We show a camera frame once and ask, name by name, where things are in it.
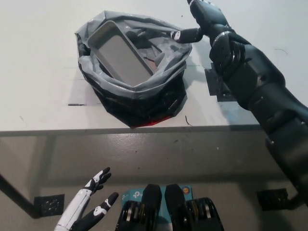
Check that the grey black plastic bag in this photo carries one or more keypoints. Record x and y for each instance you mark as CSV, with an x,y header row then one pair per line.
x,y
149,106

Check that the grey mesh rectangular container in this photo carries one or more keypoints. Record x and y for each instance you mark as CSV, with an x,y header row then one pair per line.
x,y
120,55

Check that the black table leg bracket left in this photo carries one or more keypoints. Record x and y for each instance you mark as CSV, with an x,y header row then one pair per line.
x,y
48,205

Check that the clear tape patch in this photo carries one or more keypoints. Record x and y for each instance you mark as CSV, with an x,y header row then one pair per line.
x,y
81,93

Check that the black teal robot body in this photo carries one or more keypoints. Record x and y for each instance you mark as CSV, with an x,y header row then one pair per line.
x,y
151,199

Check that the thin black tape strip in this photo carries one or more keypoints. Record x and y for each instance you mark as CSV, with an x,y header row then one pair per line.
x,y
77,105

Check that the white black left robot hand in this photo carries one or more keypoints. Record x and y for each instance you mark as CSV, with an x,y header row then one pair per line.
x,y
74,211

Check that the black slanted table leg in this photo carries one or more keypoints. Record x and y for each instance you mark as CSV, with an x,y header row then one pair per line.
x,y
14,191

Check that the black tape patch on table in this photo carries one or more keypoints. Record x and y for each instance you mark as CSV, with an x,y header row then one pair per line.
x,y
214,84

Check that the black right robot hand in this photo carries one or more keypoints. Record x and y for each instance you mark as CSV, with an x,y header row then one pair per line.
x,y
209,19

